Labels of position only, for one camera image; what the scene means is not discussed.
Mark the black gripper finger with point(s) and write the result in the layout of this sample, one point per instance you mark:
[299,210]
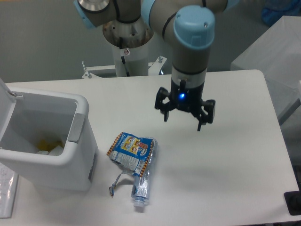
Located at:
[164,108]
[204,112]

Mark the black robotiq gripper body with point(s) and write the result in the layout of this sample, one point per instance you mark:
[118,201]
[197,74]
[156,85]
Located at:
[187,99]

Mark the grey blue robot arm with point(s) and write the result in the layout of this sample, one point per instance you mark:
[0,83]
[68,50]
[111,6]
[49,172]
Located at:
[186,25]

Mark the yellow white trash in can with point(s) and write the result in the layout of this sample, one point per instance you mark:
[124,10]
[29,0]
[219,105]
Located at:
[51,147]

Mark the white plastic trash can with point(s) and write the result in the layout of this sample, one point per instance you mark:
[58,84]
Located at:
[46,137]

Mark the black device at table edge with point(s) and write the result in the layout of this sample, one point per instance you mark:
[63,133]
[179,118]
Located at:
[293,202]

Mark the white covered side table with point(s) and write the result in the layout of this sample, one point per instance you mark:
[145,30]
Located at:
[277,54]

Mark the white paper sheet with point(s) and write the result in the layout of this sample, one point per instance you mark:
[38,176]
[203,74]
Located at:
[8,185]

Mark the crushed clear plastic bottle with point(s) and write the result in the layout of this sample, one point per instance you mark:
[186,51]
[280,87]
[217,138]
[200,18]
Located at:
[141,188]

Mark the blue snack wrapper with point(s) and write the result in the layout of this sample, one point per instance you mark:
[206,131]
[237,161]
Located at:
[131,154]

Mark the blue bag in background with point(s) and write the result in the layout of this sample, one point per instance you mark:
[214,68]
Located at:
[273,10]

